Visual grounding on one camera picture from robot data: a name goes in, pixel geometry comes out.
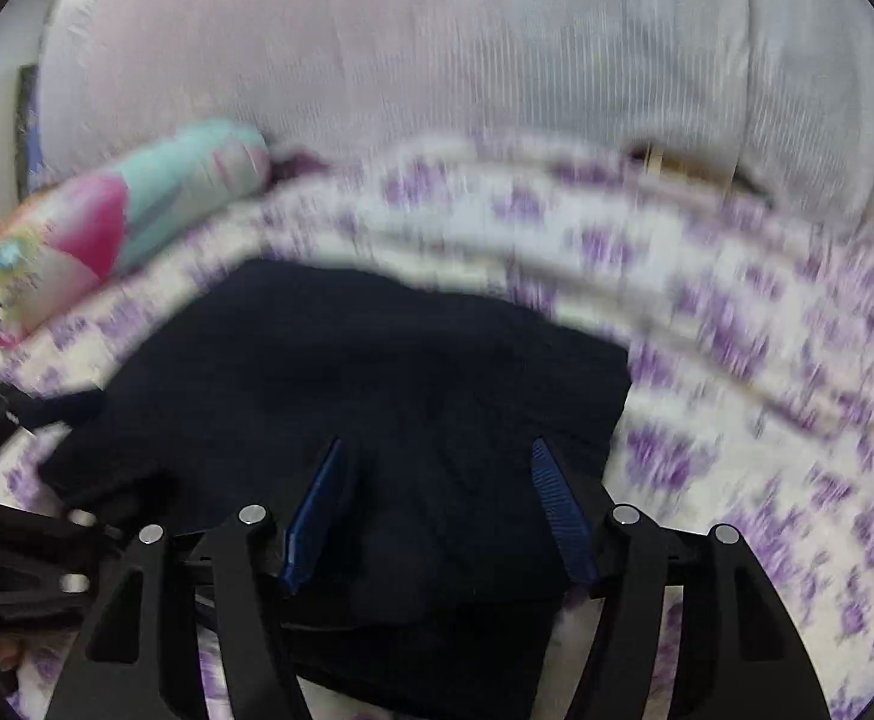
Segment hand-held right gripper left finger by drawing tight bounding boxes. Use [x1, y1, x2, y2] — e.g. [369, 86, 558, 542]
[43, 436, 349, 720]

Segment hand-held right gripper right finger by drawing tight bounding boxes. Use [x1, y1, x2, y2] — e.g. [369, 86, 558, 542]
[530, 436, 831, 720]

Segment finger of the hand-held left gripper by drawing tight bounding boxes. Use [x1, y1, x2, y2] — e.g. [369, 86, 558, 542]
[0, 499, 119, 631]
[0, 386, 106, 458]

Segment dark navy pants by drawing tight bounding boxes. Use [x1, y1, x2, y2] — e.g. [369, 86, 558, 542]
[35, 259, 633, 720]

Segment purple floral bedsheet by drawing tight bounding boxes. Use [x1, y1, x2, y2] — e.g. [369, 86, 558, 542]
[0, 131, 874, 720]

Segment blue printed bag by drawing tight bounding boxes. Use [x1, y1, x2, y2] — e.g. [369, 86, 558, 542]
[15, 64, 44, 200]

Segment white lace mosquito net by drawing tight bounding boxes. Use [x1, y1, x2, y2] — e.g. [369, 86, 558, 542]
[35, 0, 874, 218]

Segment brown wooden bed frame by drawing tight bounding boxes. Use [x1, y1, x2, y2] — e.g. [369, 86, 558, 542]
[624, 141, 771, 200]

